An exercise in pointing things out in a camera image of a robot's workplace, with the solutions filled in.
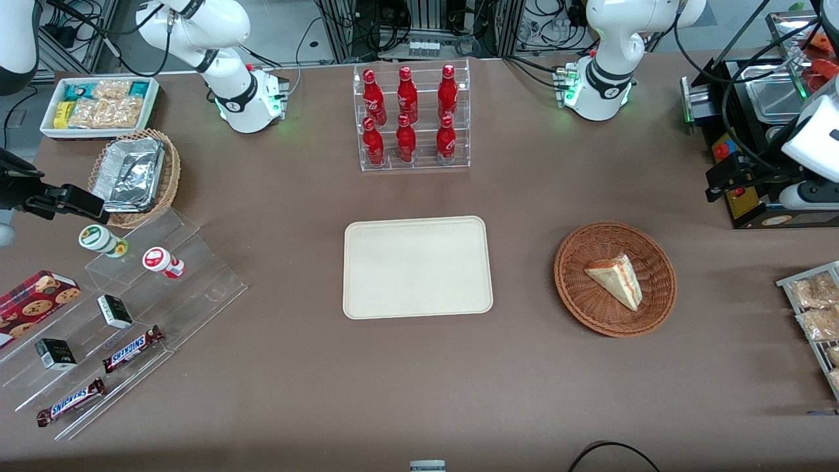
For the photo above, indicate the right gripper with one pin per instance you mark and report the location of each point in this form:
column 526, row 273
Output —
column 14, row 190

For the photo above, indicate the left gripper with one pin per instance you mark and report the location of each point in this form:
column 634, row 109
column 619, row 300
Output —
column 755, row 174

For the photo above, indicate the triangular sandwich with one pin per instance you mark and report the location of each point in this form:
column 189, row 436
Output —
column 616, row 280

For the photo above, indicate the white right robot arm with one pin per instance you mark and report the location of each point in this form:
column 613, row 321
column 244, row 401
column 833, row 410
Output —
column 223, row 65

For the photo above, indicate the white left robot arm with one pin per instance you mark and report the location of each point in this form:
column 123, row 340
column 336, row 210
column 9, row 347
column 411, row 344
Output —
column 609, row 39

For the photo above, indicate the light wicker basket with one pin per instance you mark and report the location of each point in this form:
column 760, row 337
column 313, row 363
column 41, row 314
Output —
column 169, row 180

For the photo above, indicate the brown wicker basket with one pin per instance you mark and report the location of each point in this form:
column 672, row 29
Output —
column 590, row 308

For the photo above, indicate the cream plastic tray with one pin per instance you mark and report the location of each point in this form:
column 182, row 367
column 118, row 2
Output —
column 417, row 267

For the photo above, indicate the green lid yogurt bottle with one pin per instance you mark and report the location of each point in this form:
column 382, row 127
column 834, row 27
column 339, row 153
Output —
column 98, row 238

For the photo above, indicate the black yellow food warmer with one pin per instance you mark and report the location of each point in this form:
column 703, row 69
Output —
column 747, row 206

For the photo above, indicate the aluminium foil container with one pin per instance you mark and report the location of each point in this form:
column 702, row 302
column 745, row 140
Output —
column 128, row 174

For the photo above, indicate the red lid yogurt bottle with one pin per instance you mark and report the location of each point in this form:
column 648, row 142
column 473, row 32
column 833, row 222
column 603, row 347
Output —
column 160, row 261

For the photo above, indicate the yellow snack pack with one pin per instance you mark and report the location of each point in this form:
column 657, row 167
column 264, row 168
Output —
column 63, row 115

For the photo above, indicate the clear cracker bag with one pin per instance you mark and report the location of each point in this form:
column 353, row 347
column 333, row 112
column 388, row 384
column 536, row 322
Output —
column 108, row 113
column 111, row 89

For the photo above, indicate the stainless steel pan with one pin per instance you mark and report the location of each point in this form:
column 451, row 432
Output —
column 773, row 98

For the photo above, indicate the red cookie box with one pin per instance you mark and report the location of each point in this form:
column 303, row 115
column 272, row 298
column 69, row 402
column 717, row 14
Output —
column 36, row 298

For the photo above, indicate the small black box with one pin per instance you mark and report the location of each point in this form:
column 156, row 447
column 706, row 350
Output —
column 115, row 311
column 56, row 354

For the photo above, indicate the teal snack pack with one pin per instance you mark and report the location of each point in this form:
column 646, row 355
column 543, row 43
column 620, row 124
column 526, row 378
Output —
column 138, row 88
column 78, row 92

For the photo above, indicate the white snack bin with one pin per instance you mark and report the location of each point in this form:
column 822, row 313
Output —
column 151, row 108

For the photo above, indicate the clear acrylic stepped stand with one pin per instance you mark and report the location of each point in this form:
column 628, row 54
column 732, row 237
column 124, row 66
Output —
column 196, row 288

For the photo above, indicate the clear pastry bag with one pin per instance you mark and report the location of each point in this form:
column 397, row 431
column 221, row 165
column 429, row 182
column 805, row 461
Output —
column 819, row 324
column 834, row 355
column 816, row 292

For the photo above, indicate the Snickers bar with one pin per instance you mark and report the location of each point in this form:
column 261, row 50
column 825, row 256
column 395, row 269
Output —
column 131, row 349
column 71, row 402

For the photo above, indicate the red cola bottle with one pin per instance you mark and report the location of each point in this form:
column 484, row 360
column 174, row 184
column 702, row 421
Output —
column 373, row 95
column 448, row 92
column 446, row 141
column 373, row 144
column 406, row 141
column 407, row 95

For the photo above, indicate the clear acrylic bottle rack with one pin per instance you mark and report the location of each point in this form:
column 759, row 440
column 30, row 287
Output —
column 423, row 164

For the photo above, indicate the white power strip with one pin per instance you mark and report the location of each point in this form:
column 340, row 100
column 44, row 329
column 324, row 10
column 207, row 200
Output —
column 424, row 47

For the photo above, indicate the grey device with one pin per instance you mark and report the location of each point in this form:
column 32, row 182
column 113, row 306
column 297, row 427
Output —
column 427, row 466

